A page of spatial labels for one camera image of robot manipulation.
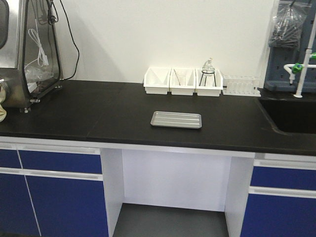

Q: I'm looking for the glass alcohol lamp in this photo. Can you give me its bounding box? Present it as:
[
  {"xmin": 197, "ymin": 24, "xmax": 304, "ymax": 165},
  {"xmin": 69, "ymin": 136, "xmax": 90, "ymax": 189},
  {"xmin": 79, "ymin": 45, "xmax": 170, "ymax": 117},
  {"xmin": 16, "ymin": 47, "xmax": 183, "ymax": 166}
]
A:
[{"xmin": 202, "ymin": 58, "xmax": 215, "ymax": 75}]

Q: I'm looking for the blue drawer front far left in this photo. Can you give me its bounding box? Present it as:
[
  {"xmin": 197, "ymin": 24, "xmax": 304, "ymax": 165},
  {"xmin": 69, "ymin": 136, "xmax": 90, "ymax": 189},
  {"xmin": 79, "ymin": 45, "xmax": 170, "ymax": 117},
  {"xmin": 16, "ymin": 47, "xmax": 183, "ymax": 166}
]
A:
[{"xmin": 0, "ymin": 149, "xmax": 21, "ymax": 168}]

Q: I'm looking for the blue drawer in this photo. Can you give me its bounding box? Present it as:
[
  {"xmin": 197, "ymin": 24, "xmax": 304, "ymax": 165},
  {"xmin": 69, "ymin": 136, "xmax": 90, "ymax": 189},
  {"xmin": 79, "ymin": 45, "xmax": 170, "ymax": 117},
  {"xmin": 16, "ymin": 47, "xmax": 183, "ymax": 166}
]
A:
[
  {"xmin": 19, "ymin": 150, "xmax": 102, "ymax": 174},
  {"xmin": 250, "ymin": 166, "xmax": 316, "ymax": 191},
  {"xmin": 0, "ymin": 149, "xmax": 21, "ymax": 168}
]

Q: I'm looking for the left white storage bin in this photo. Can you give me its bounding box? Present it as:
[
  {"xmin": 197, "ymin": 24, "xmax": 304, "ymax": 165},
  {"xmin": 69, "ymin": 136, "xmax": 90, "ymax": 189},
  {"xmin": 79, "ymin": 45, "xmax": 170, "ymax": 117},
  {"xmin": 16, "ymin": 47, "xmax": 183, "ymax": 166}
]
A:
[{"xmin": 143, "ymin": 67, "xmax": 171, "ymax": 95}]

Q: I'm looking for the black power cable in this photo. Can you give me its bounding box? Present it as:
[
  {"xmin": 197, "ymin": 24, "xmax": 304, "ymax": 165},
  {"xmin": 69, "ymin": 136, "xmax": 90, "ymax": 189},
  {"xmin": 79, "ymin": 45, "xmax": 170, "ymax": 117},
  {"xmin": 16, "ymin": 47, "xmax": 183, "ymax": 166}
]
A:
[{"xmin": 46, "ymin": 0, "xmax": 80, "ymax": 81}]

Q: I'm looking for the black lab sink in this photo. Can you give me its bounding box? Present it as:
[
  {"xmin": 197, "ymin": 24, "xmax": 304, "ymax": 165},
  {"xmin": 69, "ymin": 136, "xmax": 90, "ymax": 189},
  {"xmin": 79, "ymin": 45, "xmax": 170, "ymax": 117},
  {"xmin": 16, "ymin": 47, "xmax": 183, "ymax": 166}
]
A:
[{"xmin": 257, "ymin": 98, "xmax": 316, "ymax": 134}]

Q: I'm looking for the blue drawer front right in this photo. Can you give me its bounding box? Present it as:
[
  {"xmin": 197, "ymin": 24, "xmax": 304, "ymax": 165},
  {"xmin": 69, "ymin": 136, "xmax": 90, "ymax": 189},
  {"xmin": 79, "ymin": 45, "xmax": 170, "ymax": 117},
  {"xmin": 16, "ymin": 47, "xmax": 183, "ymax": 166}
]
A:
[{"xmin": 250, "ymin": 166, "xmax": 316, "ymax": 191}]

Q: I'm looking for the glass beaker in bin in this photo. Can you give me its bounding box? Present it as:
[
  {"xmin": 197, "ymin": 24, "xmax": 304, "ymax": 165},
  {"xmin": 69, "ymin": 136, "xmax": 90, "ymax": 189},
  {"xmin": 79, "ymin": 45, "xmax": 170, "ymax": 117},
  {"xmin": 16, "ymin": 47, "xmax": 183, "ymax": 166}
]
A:
[{"xmin": 175, "ymin": 71, "xmax": 186, "ymax": 85}]

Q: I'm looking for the right white storage bin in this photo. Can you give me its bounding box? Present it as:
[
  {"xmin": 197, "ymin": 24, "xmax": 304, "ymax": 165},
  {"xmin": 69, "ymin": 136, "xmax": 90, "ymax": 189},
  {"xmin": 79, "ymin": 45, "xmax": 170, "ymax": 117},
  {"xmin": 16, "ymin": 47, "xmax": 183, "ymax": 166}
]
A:
[{"xmin": 195, "ymin": 69, "xmax": 223, "ymax": 97}]

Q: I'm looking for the silver metal tray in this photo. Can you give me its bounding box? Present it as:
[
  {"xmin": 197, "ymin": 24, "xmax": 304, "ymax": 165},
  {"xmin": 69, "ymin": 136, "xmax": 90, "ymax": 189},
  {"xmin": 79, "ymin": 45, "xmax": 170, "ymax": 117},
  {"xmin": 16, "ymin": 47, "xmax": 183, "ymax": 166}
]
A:
[{"xmin": 151, "ymin": 111, "xmax": 202, "ymax": 129}]

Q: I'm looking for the white coiled cable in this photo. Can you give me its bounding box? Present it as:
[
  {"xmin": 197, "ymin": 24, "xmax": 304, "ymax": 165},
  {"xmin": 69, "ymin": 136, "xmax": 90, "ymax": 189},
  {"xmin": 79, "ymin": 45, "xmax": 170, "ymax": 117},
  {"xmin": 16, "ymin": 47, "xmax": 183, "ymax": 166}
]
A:
[{"xmin": 24, "ymin": 28, "xmax": 50, "ymax": 71}]

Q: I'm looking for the middle white storage bin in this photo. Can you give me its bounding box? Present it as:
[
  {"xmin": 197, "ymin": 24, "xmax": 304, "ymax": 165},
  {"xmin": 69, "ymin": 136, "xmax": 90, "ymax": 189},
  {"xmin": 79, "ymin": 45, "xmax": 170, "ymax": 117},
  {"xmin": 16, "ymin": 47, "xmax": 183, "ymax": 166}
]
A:
[{"xmin": 169, "ymin": 68, "xmax": 196, "ymax": 96}]

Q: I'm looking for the white test tube rack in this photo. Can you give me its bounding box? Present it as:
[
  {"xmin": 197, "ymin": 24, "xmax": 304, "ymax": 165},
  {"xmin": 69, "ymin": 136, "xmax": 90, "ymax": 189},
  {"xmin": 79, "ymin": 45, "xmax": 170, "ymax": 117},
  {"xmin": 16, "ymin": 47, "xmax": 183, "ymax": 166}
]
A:
[{"xmin": 223, "ymin": 76, "xmax": 261, "ymax": 97}]

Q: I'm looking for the black wire tripod stand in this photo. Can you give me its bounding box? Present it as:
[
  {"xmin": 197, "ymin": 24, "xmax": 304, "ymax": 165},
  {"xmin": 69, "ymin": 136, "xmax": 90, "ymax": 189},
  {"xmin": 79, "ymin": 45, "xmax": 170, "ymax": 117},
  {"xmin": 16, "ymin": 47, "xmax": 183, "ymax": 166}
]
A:
[{"xmin": 199, "ymin": 70, "xmax": 217, "ymax": 87}]

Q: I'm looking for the blue cabinet door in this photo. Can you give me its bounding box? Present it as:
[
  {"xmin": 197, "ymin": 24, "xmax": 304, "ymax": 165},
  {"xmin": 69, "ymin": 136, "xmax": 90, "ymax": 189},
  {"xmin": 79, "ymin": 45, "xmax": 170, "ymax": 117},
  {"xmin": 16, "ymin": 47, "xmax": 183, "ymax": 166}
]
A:
[
  {"xmin": 27, "ymin": 176, "xmax": 109, "ymax": 237},
  {"xmin": 0, "ymin": 174, "xmax": 40, "ymax": 236},
  {"xmin": 240, "ymin": 194, "xmax": 316, "ymax": 237}
]

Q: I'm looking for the white lab faucet green knob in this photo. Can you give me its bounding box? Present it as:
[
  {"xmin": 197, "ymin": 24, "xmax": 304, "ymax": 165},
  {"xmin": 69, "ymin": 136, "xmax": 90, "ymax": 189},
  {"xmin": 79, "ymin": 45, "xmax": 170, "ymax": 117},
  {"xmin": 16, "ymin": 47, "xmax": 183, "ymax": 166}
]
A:
[{"xmin": 283, "ymin": 17, "xmax": 316, "ymax": 98}]

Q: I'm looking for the clear plastic bag of pegs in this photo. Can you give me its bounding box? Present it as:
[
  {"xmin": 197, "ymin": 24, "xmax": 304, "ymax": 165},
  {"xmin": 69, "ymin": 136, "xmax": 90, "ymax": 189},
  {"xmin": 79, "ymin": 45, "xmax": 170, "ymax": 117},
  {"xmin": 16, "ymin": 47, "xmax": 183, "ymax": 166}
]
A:
[{"xmin": 269, "ymin": 0, "xmax": 312, "ymax": 49}]

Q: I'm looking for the stainless steel glove box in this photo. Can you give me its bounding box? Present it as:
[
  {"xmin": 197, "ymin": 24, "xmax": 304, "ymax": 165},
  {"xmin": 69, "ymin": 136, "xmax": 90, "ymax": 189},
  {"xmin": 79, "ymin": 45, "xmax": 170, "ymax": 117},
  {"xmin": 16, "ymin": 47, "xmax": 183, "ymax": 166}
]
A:
[{"xmin": 0, "ymin": 0, "xmax": 63, "ymax": 113}]

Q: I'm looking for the white storage bin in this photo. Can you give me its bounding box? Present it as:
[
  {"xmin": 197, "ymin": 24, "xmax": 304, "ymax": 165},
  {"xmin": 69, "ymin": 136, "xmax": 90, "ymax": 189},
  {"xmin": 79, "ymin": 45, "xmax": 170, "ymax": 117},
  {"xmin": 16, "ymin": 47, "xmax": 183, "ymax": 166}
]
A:
[
  {"xmin": 195, "ymin": 69, "xmax": 223, "ymax": 97},
  {"xmin": 143, "ymin": 67, "xmax": 171, "ymax": 95},
  {"xmin": 169, "ymin": 68, "xmax": 196, "ymax": 96}
]

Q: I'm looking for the blue-grey pegboard drying rack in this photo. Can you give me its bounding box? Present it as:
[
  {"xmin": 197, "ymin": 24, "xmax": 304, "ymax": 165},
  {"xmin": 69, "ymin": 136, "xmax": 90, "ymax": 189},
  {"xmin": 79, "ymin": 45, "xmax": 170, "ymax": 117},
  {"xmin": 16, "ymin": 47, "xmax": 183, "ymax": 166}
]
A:
[{"xmin": 264, "ymin": 0, "xmax": 316, "ymax": 93}]

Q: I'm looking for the blue cabinet door right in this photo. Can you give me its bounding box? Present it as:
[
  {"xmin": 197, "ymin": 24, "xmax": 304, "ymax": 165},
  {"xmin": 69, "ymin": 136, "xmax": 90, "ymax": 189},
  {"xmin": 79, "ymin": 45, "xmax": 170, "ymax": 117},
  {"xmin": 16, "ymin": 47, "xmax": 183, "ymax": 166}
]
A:
[{"xmin": 240, "ymin": 194, "xmax": 316, "ymax": 237}]

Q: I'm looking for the blue cabinet door far left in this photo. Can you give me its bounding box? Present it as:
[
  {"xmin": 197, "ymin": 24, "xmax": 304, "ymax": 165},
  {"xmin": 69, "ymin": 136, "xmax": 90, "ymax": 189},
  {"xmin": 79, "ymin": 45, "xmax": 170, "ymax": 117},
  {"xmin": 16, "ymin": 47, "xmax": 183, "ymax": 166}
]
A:
[{"xmin": 0, "ymin": 174, "xmax": 40, "ymax": 236}]

